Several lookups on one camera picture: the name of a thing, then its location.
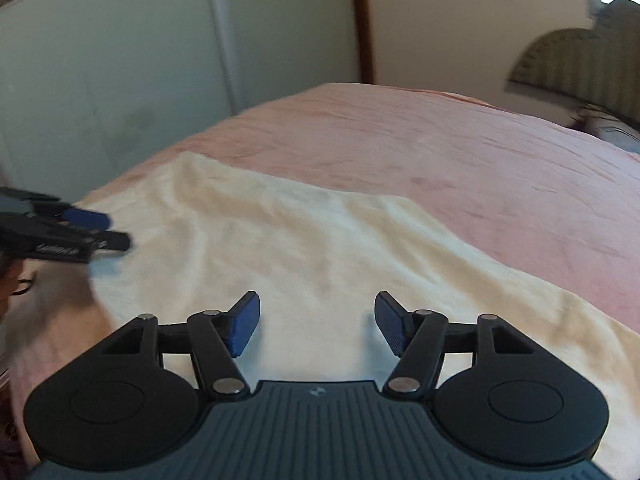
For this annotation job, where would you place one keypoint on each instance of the brown wooden door frame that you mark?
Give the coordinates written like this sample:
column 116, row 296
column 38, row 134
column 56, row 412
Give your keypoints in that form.
column 363, row 20

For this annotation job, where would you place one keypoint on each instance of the green padded headboard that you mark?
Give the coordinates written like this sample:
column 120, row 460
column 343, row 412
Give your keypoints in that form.
column 575, row 60

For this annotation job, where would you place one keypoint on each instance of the cream pants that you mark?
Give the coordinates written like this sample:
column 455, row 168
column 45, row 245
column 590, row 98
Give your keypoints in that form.
column 300, row 270

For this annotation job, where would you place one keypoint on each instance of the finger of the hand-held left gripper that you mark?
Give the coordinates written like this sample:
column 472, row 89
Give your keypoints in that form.
column 112, row 241
column 90, row 218

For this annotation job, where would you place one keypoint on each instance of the grey pillow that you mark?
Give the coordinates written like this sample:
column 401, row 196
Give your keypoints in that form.
column 617, row 132

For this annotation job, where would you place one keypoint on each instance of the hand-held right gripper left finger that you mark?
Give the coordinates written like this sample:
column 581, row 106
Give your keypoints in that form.
column 243, row 324

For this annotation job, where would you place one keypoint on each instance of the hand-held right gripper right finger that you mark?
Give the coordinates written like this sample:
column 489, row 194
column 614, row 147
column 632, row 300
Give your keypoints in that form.
column 391, row 324

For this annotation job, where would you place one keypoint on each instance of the white wardrobe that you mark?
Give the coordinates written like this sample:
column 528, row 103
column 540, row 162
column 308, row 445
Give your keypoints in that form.
column 150, row 60

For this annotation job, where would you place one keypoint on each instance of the pink blanket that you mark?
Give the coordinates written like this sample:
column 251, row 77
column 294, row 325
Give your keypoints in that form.
column 425, row 150

